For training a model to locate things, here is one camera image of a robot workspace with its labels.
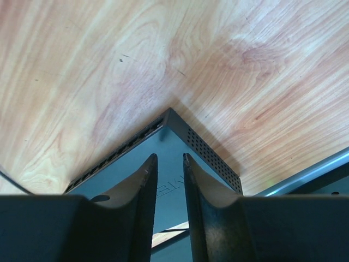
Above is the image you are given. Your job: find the aluminium front rail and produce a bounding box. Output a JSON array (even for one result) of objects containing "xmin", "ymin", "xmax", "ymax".
[{"xmin": 256, "ymin": 147, "xmax": 348, "ymax": 197}]

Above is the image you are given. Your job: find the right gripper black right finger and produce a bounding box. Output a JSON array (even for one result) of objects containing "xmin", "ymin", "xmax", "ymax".
[{"xmin": 183, "ymin": 153, "xmax": 348, "ymax": 261}]

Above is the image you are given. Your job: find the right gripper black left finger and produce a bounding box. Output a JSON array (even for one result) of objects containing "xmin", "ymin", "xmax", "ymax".
[{"xmin": 1, "ymin": 154, "xmax": 158, "ymax": 261}]

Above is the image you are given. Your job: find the black network switch box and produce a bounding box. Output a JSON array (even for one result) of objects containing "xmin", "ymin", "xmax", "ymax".
[{"xmin": 65, "ymin": 109, "xmax": 243, "ymax": 233}]

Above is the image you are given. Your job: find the grey ethernet cable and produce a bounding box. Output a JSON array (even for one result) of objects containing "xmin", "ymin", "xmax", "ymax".
[{"xmin": 0, "ymin": 163, "xmax": 32, "ymax": 195}]

